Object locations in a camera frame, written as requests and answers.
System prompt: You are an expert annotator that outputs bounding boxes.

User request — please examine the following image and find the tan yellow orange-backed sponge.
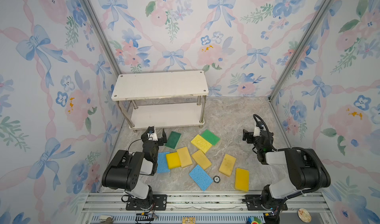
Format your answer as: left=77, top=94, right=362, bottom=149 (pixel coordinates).
left=219, top=154, right=237, bottom=177

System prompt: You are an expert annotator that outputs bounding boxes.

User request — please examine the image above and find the bright yellow sponge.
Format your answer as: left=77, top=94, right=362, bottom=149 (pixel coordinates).
left=235, top=168, right=249, bottom=192
left=166, top=152, right=181, bottom=170

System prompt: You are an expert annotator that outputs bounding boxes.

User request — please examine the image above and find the large blue sponge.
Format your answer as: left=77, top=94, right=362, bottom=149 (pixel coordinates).
left=189, top=165, right=213, bottom=191

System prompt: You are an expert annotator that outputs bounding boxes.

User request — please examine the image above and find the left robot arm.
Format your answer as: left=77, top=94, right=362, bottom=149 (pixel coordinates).
left=102, top=126, right=167, bottom=203

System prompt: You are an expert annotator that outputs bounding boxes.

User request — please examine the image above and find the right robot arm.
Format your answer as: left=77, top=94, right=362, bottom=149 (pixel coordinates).
left=242, top=127, right=331, bottom=210

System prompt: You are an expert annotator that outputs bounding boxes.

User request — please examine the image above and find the white two-tier shelf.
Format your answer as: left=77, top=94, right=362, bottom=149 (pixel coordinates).
left=111, top=71, right=209, bottom=130

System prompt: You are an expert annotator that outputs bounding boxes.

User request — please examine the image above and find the dark green scouring sponge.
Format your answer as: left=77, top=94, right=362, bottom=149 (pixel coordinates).
left=165, top=131, right=181, bottom=149

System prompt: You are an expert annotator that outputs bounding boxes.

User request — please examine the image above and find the blue sponge left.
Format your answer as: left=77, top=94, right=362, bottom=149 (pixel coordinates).
left=157, top=152, right=170, bottom=174

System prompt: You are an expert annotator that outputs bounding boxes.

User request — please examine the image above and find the pale yellow sponge left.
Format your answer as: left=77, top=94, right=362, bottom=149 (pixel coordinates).
left=177, top=147, right=193, bottom=168

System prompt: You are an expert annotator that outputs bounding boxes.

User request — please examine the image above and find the green sponge right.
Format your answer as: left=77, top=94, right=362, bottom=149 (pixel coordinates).
left=201, top=130, right=220, bottom=146

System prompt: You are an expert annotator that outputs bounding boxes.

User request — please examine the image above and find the yellow-green sponge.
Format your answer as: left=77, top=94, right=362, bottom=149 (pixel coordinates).
left=191, top=135, right=213, bottom=154

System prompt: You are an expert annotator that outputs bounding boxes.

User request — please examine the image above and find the poker chip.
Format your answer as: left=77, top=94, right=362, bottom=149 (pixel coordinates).
left=213, top=176, right=220, bottom=183

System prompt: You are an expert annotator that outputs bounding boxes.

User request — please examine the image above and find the colourful toy object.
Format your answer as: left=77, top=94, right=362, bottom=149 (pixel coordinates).
left=246, top=216, right=263, bottom=224

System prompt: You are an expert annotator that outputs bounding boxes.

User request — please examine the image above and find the small yellow circuit board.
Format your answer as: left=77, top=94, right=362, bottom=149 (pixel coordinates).
left=182, top=217, right=196, bottom=224

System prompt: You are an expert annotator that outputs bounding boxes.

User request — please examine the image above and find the round beige disc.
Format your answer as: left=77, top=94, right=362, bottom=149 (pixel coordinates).
left=297, top=208, right=312, bottom=223

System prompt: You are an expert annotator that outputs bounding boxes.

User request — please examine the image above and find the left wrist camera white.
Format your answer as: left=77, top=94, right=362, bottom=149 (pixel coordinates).
left=147, top=127, right=158, bottom=141

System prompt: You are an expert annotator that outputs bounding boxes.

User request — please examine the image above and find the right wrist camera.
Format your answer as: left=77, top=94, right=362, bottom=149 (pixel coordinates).
left=253, top=126, right=263, bottom=137

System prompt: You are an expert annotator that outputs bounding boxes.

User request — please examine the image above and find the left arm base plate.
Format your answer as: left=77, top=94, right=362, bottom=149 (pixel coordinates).
left=125, top=194, right=168, bottom=212

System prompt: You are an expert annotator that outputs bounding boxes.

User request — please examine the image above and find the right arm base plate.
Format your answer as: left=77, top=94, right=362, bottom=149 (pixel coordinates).
left=242, top=194, right=282, bottom=212

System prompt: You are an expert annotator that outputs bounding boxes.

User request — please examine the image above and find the black corrugated cable right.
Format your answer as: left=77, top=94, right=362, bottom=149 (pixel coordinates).
left=253, top=114, right=327, bottom=195

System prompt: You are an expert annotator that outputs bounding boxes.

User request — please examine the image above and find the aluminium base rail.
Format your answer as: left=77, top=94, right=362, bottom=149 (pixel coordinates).
left=75, top=190, right=337, bottom=224

